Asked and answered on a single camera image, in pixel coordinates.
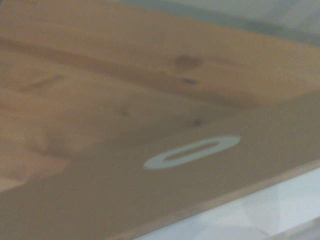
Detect white padding sheet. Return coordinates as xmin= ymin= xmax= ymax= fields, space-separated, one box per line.
xmin=133 ymin=166 xmax=320 ymax=240

